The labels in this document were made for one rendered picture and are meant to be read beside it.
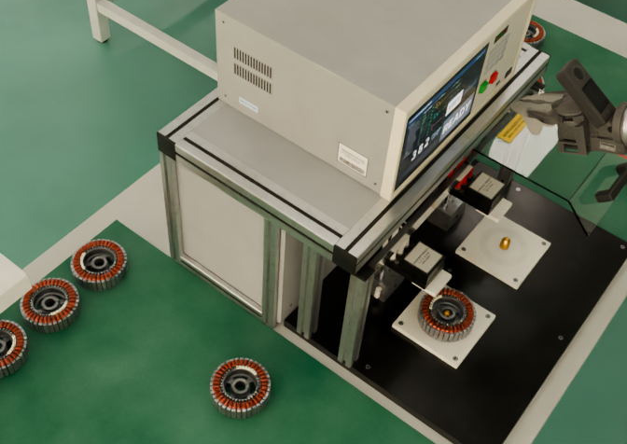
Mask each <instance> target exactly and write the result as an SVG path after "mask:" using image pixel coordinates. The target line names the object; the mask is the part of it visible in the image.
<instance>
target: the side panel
mask: <svg viewBox="0 0 627 444"><path fill-rule="evenodd" d="M159 153H160V169H161V178H162V186H163V195H164V203H165V212H166V220H167V229H168V237H169V245H170V253H171V258H172V259H173V260H175V259H176V261H177V262H178V263H179V264H181V265H182V266H183V267H185V268H186V269H188V270H189V271H191V272H192V273H194V274H195V275H197V276H198V277H200V278H201V279H202V280H204V281H205V282H206V283H208V284H209V285H210V286H212V287H213V288H215V289H216V290H217V291H219V292H220V293H222V294H223V295H225V296H226V297H227V298H229V299H231V300H232V301H234V302H235V303H236V304H238V305H239V306H241V307H242V308H243V309H245V310H246V311H248V312H250V313H251V314H252V315H254V316H255V317H257V319H259V320H260V321H261V322H263V323H264V324H267V323H269V327H270V328H272V329H274V328H275V327H276V322H277V323H279V322H278V321H277V303H278V284H279V264H280V244H281V229H280V228H278V227H277V226H275V225H274V224H273V223H272V222H270V221H269V220H267V219H265V218H264V217H262V216H261V215H259V214H257V213H256V212H254V211H253V210H251V209H249V208H248V207H246V206H245V205H243V204H242V203H240V202H239V201H236V200H235V199H233V198H232V197H231V196H230V195H228V194H227V193H225V192H223V191H222V190H220V189H219V188H217V187H215V186H214V185H212V184H211V183H209V182H207V181H206V180H204V179H203V178H201V177H200V176H198V175H197V174H195V173H194V172H192V171H191V170H189V169H188V168H186V167H185V166H183V165H182V164H180V163H178V162H177V161H175V160H173V159H171V158H170V157H168V156H166V155H165V154H163V153H162V152H160V151H159Z"/></svg>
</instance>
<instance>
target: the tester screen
mask: <svg viewBox="0 0 627 444"><path fill-rule="evenodd" d="M485 51H486V49H485V50H484V51H483V52H482V53H481V54H480V55H479V56H478V57H477V58H476V59H474V60H473V61H472V62H471V63H470V64H469V65H468V66H467V67H466V68H465V69H464V70H463V71H462V72H461V73H460V74H459V75H458V76H457V77H456V78H454V79H453V80H452V81H451V82H450V83H449V84H448V85H447V86H446V87H445V88H444V89H443V90H442V91H441V92H440V93H439V94H438V95H437V96H436V97H434V98H433V99H432V100H431V101H430V102H429V103H428V104H427V105H426V106H425V107H424V108H423V109H422V110H421V111H420V112H419V113H418V114H417V115H416V116H414V117H413V118H412V119H411V120H410V121H409V123H408V128H407V132H406V137H405V143H404V147H403V152H402V157H401V162H400V166H399V171H398V176H397V184H396V187H397V186H398V185H399V184H400V183H401V182H402V181H403V180H404V179H405V178H406V177H407V176H408V175H409V174H410V173H411V172H412V171H413V170H414V169H415V168H416V167H417V166H418V165H419V164H420V163H421V162H422V161H423V160H424V159H425V158H426V157H427V156H428V155H429V154H430V153H431V152H432V151H433V150H434V149H435V148H436V147H437V146H438V144H439V143H440V142H441V141H442V140H443V139H444V138H445V137H446V136H447V135H448V134H449V133H450V132H449V133H448V134H447V135H446V136H445V137H444V138H443V139H442V140H441V141H440V142H439V138H440V135H441V131H442V127H443V122H444V121H445V120H446V119H447V118H448V117H449V116H450V115H451V114H452V113H453V112H454V111H455V110H456V109H457V108H458V107H459V106H460V105H461V104H462V103H463V102H464V101H465V100H466V99H467V98H468V97H469V96H470V95H471V94H472V93H473V92H474V91H475V89H476V87H477V84H476V87H475V88H474V89H473V90H472V91H471V92H470V93H469V94H468V95H467V96H466V97H465V98H464V99H463V100H462V101H461V102H460V103H459V104H458V105H457V106H456V107H455V108H454V109H453V110H452V111H451V112H450V113H449V114H448V115H447V116H446V112H447V108H448V104H449V102H450V101H451V100H452V99H453V98H454V97H455V96H456V95H457V94H458V93H460V92H461V91H462V90H463V89H464V88H465V87H466V86H467V85H468V84H469V83H470V82H471V81H472V80H473V79H474V78H475V77H476V76H477V75H480V72H481V66H482V62H483V59H484V55H485ZM474 93H475V92H474ZM468 114H469V112H468V113H467V114H466V115H465V116H464V118H465V117H466V116H467V115H468ZM445 116H446V117H445ZM464 118H463V119H464ZM463 119H462V120H463ZM462 120H461V121H462ZM461 121H460V122H461ZM460 122H459V123H460ZM459 123H458V124H459ZM458 124H457V125H458ZM457 125H456V126H457ZM456 126H455V127H456ZM455 127H454V128H455ZM454 128H453V129H454ZM430 135H431V137H430V141H429V145H428V146H427V147H426V148H425V149H424V150H423V151H422V152H421V153H420V154H419V155H418V156H417V157H416V158H415V159H414V160H413V161H412V162H411V153H412V152H414V151H415V150H416V149H417V148H418V147H419V146H420V145H421V144H422V143H423V142H424V141H425V140H426V139H427V138H428V137H429V136H430ZM437 138H438V140H437V143H436V145H435V146H434V147H433V148H432V149H431V150H430V151H429V152H428V153H427V154H426V155H425V156H424V157H423V158H422V159H421V160H420V161H419V162H418V163H417V164H416V165H415V166H414V167H413V168H412V169H411V170H410V171H409V172H408V173H407V174H406V175H405V176H404V177H403V178H402V179H401V180H400V181H399V182H398V179H399V176H400V175H401V174H402V173H403V172H404V171H405V170H406V169H407V168H408V167H409V166H410V165H411V164H412V163H413V162H414V161H415V160H416V159H417V158H418V157H419V156H420V155H421V154H422V153H423V152H424V151H425V150H426V149H427V148H428V147H429V146H430V145H431V144H432V143H433V142H434V141H435V140H436V139H437ZM410 162H411V163H410Z"/></svg>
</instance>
